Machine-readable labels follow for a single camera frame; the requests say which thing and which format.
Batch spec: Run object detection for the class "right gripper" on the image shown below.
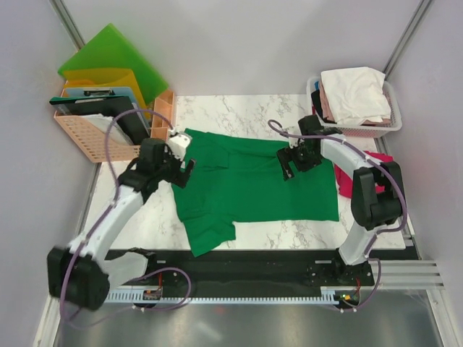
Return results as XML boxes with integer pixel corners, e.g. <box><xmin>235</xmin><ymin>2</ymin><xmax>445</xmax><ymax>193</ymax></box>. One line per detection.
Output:
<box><xmin>276</xmin><ymin>140</ymin><xmax>323</xmax><ymax>181</ymax></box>

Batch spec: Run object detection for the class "green t shirt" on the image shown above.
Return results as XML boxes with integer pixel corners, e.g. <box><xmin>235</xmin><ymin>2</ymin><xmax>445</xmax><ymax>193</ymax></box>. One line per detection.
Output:
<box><xmin>172</xmin><ymin>129</ymin><xmax>339</xmax><ymax>257</ymax></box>

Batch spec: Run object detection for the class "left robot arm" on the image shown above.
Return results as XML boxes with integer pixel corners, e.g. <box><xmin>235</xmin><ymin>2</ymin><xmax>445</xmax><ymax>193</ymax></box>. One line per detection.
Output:
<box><xmin>47</xmin><ymin>132</ymin><xmax>195</xmax><ymax>311</ymax></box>

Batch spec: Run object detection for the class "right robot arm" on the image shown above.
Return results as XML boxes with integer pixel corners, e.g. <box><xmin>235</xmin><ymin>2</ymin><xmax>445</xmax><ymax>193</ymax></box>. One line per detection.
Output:
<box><xmin>268</xmin><ymin>115</ymin><xmax>407</xmax><ymax>285</ymax></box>

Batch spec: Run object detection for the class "pink t shirt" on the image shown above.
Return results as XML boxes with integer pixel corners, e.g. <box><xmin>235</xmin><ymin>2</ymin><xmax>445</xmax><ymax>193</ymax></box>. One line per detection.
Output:
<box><xmin>319</xmin><ymin>85</ymin><xmax>391</xmax><ymax>126</ymax></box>

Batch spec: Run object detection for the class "red t shirt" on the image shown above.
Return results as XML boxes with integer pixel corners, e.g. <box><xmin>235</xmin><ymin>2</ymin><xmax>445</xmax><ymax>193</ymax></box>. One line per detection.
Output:
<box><xmin>334</xmin><ymin>151</ymin><xmax>394</xmax><ymax>199</ymax></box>

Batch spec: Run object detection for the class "black t shirt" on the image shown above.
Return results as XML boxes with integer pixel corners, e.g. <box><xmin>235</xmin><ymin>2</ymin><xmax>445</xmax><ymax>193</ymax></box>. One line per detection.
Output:
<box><xmin>310</xmin><ymin>90</ymin><xmax>323</xmax><ymax>116</ymax></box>

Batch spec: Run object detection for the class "white laundry basket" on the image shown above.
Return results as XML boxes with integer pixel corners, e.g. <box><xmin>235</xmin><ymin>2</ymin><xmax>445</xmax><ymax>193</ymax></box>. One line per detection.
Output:
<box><xmin>306</xmin><ymin>77</ymin><xmax>402</xmax><ymax>138</ymax></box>

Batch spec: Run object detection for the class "peach file organizer basket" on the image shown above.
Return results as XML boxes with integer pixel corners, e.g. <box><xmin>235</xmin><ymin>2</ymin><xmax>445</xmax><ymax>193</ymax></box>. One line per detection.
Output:
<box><xmin>54</xmin><ymin>89</ymin><xmax>176</xmax><ymax>163</ymax></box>

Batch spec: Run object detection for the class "black binder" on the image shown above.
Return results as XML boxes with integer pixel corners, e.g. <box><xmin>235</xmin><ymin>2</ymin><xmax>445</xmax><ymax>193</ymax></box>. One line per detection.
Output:
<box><xmin>49</xmin><ymin>96</ymin><xmax>148</xmax><ymax>145</ymax></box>

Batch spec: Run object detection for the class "yellow plastic folder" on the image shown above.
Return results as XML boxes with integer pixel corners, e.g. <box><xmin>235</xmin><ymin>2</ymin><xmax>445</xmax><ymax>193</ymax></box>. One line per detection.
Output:
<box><xmin>61</xmin><ymin>68</ymin><xmax>146</xmax><ymax>108</ymax></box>

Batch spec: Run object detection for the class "blue clipboard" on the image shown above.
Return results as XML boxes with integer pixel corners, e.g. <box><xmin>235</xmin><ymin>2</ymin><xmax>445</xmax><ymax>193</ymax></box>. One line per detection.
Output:
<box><xmin>64</xmin><ymin>86</ymin><xmax>145</xmax><ymax>117</ymax></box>

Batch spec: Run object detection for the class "green plastic folder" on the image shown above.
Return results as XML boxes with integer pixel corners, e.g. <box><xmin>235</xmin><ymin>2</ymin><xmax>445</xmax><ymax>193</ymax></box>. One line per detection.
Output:
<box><xmin>58</xmin><ymin>24</ymin><xmax>169</xmax><ymax>102</ymax></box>

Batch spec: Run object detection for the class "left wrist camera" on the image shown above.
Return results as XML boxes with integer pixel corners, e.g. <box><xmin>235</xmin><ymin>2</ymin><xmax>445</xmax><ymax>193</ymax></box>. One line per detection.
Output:
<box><xmin>166</xmin><ymin>128</ymin><xmax>192</xmax><ymax>161</ymax></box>

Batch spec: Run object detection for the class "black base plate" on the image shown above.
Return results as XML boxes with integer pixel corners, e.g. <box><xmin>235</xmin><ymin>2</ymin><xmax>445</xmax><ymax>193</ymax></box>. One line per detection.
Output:
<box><xmin>115</xmin><ymin>248</ymin><xmax>375</xmax><ymax>290</ymax></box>

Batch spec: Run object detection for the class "white cable duct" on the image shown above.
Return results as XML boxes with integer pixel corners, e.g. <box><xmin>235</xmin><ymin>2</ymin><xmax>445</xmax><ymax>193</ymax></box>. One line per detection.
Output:
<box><xmin>105</xmin><ymin>286</ymin><xmax>339</xmax><ymax>305</ymax></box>

